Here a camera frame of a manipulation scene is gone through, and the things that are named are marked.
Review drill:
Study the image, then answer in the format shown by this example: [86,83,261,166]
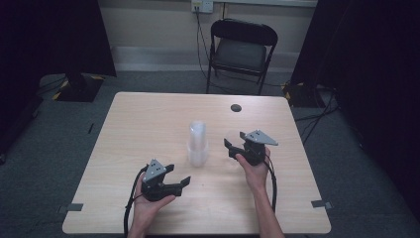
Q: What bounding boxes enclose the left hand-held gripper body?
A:
[141,158,184,203]

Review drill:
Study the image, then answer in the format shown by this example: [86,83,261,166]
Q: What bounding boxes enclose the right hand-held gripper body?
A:
[227,129,279,167]

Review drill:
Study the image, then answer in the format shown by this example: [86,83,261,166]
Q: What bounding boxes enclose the stack of clear plastic cups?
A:
[186,120,210,169]

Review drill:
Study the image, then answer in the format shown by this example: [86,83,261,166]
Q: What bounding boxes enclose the person's left hand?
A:
[131,173,177,232]

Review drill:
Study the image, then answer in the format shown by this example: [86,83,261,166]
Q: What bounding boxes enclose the person's right hand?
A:
[234,147,272,192]

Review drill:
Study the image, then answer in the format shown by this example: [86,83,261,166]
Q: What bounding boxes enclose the black stand base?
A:
[281,80,327,109]
[52,72,106,103]

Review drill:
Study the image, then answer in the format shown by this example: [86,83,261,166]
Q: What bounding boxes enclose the black folding chair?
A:
[205,18,279,96]

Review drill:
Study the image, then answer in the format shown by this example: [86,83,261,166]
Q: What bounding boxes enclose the grey tape strip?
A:
[56,202,84,214]
[310,199,334,210]

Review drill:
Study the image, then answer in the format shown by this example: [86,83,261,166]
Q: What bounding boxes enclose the dark curtain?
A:
[289,0,420,219]
[0,0,117,157]

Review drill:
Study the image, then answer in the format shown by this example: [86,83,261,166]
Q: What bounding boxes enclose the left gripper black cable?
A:
[122,165,149,238]

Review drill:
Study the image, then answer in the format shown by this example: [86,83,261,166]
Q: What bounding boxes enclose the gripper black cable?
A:
[122,165,149,238]
[262,154,278,213]

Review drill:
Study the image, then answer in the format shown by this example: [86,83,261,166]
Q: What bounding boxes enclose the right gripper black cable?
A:
[262,154,278,213]

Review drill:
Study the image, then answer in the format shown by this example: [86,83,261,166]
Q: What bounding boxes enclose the black floor cables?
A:
[292,84,342,147]

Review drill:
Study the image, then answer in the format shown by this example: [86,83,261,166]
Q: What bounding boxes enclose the black wall cable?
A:
[194,5,213,82]

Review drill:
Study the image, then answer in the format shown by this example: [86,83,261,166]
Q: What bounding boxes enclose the white wall socket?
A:
[190,0,215,15]

